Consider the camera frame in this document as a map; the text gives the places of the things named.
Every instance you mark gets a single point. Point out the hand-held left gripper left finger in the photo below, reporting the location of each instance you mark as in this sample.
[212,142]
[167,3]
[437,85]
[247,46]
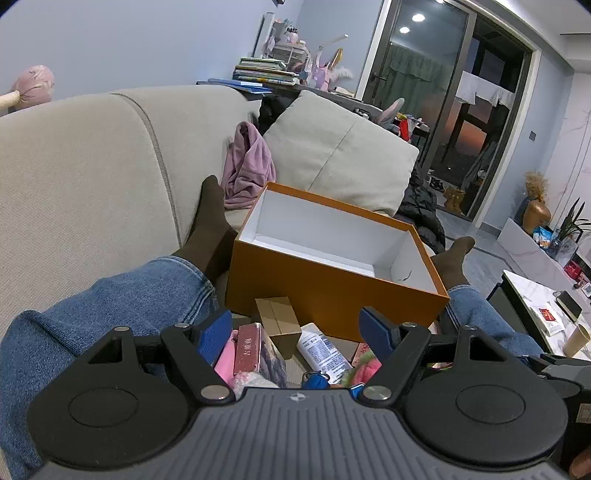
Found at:
[216,339]

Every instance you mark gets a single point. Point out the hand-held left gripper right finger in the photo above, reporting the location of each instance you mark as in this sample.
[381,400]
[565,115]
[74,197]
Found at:
[374,332]

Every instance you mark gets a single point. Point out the pink item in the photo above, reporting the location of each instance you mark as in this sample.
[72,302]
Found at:
[226,362]

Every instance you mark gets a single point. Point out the dark red small box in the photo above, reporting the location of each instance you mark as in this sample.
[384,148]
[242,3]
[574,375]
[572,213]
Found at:
[247,353]

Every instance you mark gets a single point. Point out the pink green soft toy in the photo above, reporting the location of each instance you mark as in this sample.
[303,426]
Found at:
[364,367]

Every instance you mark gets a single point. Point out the white pink plush toy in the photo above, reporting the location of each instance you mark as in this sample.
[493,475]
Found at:
[251,383]

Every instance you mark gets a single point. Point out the white tube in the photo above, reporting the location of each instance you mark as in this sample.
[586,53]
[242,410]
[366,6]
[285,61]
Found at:
[318,350]

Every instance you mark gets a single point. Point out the small brown cardboard box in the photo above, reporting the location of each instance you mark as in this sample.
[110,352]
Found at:
[277,318]

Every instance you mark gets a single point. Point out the orange cardboard box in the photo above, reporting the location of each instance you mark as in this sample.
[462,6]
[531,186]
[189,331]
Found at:
[323,286]

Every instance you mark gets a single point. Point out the paper cup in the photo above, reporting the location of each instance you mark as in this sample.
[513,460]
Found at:
[579,341]

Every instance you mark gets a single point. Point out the red white pack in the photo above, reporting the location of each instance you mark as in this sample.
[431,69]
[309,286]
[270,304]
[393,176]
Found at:
[547,319]

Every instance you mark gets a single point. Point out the black box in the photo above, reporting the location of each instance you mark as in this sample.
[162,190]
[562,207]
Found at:
[570,304]

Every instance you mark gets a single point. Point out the marble top coffee table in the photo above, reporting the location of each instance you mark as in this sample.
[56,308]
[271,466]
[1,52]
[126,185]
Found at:
[531,290]

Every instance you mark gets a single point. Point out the person's right leg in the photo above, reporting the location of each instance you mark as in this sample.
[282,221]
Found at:
[489,318]

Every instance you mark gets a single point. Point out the person's leg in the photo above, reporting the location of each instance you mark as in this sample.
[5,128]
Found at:
[92,314]
[489,318]

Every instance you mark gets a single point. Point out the person's right foot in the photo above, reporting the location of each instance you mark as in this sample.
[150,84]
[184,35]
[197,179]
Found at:
[455,263]

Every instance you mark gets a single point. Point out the person's foot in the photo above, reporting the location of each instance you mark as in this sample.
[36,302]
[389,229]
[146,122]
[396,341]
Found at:
[455,263]
[205,230]

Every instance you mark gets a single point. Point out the person's left foot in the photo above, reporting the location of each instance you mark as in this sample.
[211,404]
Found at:
[205,230]

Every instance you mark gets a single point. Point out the person's left leg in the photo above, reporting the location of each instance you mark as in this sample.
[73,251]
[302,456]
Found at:
[92,314]

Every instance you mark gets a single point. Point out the black down jacket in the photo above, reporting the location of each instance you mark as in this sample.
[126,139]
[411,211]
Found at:
[422,207]

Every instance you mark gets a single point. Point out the white marble cabinet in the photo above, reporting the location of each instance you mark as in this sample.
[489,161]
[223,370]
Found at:
[521,244]

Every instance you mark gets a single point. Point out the snack bags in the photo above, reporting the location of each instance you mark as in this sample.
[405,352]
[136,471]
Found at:
[545,237]

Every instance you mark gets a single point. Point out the brown boots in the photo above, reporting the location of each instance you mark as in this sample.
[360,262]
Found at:
[453,199]

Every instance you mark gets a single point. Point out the green potted plant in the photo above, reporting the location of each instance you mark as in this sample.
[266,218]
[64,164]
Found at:
[572,221]

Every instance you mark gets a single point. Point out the gold vase with dried flowers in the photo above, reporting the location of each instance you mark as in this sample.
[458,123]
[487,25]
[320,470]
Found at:
[536,214]

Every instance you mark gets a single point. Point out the mauve cloth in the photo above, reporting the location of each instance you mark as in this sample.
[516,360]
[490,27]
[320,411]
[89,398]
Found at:
[249,170]

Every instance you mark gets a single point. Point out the beige sofa cushion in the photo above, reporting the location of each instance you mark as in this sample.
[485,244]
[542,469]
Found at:
[332,147]

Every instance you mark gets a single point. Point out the beige fabric sofa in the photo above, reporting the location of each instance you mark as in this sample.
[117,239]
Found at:
[83,184]

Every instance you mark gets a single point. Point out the red cloth item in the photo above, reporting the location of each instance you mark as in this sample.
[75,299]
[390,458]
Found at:
[406,129]

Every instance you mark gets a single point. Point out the grey rabbit ear plush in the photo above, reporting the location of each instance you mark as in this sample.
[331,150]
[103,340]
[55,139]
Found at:
[390,113]

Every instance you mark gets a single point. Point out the glass sliding door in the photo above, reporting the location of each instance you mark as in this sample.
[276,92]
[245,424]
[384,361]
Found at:
[443,92]

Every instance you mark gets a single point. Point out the pink unicorn plush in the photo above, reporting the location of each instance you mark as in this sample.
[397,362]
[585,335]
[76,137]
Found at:
[325,71]

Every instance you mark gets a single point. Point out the table with white cloth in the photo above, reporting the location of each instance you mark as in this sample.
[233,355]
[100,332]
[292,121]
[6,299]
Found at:
[485,90]

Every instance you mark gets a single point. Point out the stack of books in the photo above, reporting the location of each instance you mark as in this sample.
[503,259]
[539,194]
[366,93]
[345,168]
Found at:
[263,71]

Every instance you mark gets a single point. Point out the white desk organizer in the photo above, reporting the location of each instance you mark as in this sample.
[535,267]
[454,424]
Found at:
[288,41]

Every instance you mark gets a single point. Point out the pink round plush toy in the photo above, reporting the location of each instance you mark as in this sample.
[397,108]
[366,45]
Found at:
[32,87]

